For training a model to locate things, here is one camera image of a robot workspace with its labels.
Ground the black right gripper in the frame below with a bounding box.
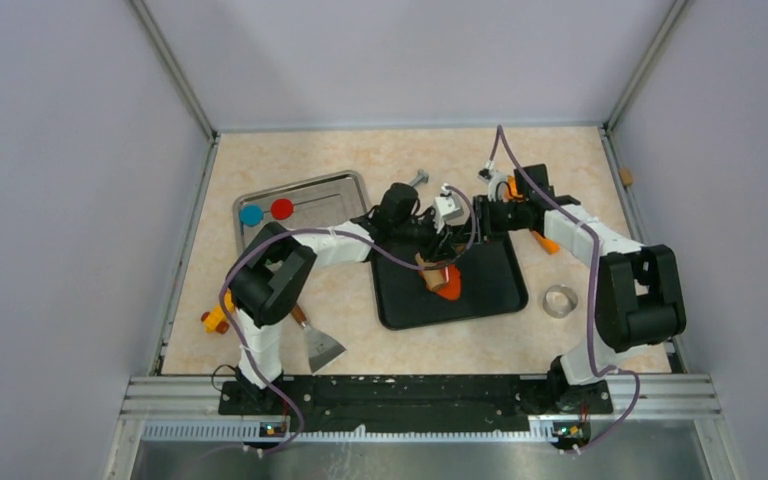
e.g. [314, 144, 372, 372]
[455, 196, 528, 248]

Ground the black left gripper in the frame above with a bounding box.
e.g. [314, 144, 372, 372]
[391, 208, 457, 263]

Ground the wooden dough roller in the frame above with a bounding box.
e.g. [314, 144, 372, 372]
[414, 241, 475, 293]

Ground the orange-red dough piece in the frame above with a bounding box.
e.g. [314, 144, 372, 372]
[436, 265, 462, 301]

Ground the black baking tray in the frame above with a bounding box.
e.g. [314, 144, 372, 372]
[370, 235, 529, 330]

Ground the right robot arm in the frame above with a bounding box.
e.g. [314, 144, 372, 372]
[473, 161, 686, 412]

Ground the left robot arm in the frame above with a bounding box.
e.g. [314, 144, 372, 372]
[219, 183, 478, 414]

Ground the red dough disc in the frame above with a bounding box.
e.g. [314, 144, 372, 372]
[270, 198, 295, 221]

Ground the blue dough disc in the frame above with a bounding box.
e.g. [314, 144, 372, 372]
[238, 204, 264, 227]

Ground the orange toy carrot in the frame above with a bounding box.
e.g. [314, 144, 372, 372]
[501, 175, 560, 255]

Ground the grey toy block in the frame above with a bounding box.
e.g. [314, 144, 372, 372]
[408, 169, 429, 188]

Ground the silver metal tray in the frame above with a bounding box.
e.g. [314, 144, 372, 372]
[232, 170, 373, 254]

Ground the yellow toy car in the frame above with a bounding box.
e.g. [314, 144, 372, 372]
[200, 291, 234, 335]

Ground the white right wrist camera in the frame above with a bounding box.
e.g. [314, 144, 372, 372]
[478, 160, 512, 201]

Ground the small brown wall object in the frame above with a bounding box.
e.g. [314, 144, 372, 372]
[618, 167, 634, 188]

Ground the wooden handled metal scraper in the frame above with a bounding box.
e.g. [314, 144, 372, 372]
[291, 305, 346, 375]

